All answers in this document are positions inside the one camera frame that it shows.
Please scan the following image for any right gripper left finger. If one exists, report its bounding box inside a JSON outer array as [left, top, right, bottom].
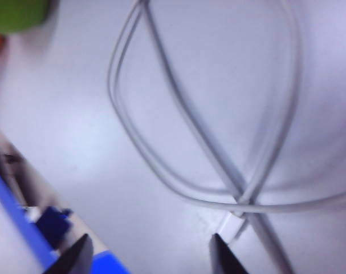
[[51, 233, 94, 274]]

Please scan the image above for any thick white cable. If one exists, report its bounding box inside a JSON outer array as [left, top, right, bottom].
[[144, 0, 295, 274]]

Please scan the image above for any thin white Type-C cable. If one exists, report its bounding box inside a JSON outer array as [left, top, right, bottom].
[[107, 0, 346, 243]]

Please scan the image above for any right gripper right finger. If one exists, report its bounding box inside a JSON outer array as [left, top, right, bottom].
[[209, 232, 251, 274]]

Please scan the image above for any small green round fruit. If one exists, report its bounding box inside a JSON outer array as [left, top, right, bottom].
[[0, 0, 57, 35]]

